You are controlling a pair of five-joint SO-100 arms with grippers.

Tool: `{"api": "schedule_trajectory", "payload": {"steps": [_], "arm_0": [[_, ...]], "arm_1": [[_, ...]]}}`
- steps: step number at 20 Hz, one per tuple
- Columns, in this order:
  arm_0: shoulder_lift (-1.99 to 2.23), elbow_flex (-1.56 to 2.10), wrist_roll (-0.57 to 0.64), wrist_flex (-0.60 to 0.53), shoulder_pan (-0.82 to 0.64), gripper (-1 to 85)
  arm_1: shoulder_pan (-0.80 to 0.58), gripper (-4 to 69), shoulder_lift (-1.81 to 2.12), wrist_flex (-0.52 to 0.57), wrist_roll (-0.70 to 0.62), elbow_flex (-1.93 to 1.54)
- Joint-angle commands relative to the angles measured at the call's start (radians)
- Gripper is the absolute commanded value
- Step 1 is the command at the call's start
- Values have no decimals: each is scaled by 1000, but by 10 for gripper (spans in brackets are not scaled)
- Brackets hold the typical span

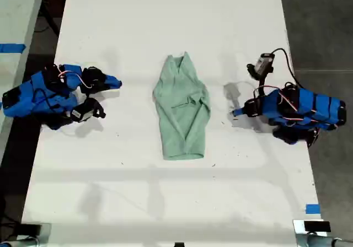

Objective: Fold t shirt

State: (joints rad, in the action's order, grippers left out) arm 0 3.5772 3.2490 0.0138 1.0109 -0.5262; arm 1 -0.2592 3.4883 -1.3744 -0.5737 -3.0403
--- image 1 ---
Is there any pale green T-shirt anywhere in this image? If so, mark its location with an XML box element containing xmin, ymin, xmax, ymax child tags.
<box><xmin>152</xmin><ymin>51</ymin><xmax>212</xmax><ymax>161</ymax></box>

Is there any long blue tape strip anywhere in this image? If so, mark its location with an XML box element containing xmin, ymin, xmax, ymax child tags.
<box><xmin>0</xmin><ymin>43</ymin><xmax>27</xmax><ymax>54</ymax></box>

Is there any white side table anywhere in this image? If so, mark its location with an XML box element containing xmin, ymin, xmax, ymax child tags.
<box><xmin>0</xmin><ymin>0</ymin><xmax>47</xmax><ymax>148</ymax></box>

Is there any short blue tape strip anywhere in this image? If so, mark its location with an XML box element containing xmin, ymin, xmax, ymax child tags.
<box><xmin>305</xmin><ymin>203</ymin><xmax>321</xmax><ymax>215</ymax></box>

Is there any small black box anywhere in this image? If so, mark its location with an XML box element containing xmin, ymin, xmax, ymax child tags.
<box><xmin>303</xmin><ymin>221</ymin><xmax>331</xmax><ymax>233</ymax></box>
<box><xmin>19</xmin><ymin>223</ymin><xmax>42</xmax><ymax>238</ymax></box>

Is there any red white wire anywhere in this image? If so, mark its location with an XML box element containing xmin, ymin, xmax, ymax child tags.
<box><xmin>277</xmin><ymin>89</ymin><xmax>320</xmax><ymax>126</ymax></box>
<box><xmin>58</xmin><ymin>69</ymin><xmax>92</xmax><ymax>90</ymax></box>

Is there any black camera stalk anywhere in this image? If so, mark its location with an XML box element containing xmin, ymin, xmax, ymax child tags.
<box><xmin>256</xmin><ymin>74</ymin><xmax>270</xmax><ymax>98</ymax></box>

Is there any black camera box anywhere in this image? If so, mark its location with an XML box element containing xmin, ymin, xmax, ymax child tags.
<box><xmin>70</xmin><ymin>97</ymin><xmax>106</xmax><ymax>123</ymax></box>
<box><xmin>246</xmin><ymin>52</ymin><xmax>275</xmax><ymax>80</ymax></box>

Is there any black camera cable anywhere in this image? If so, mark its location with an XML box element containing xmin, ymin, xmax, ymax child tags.
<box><xmin>270</xmin><ymin>47</ymin><xmax>304</xmax><ymax>90</ymax></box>

